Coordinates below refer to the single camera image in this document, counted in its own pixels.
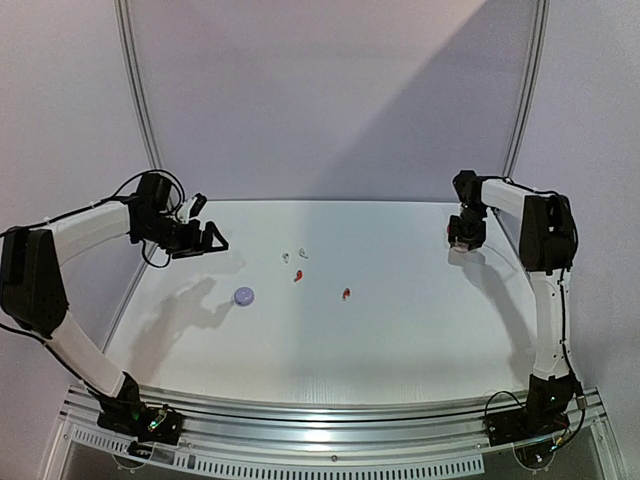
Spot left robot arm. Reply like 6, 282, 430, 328
1, 169, 229, 434

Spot left aluminium frame post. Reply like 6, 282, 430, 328
113, 0, 167, 173

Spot pink charging case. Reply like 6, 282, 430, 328
451, 242, 472, 254

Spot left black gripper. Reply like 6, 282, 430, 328
134, 213, 228, 258

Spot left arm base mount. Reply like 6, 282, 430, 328
97, 401, 185, 446

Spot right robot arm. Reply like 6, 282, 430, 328
447, 170, 584, 436

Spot aluminium frame post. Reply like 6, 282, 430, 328
502, 0, 550, 179
113, 0, 167, 173

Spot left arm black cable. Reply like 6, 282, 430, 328
0, 169, 189, 346

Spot front aluminium rail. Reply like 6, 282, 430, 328
58, 384, 609, 451

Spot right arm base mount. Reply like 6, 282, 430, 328
483, 408, 570, 447

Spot purple charging case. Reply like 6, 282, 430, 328
233, 286, 255, 306

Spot right aluminium frame post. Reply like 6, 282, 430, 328
502, 0, 550, 179

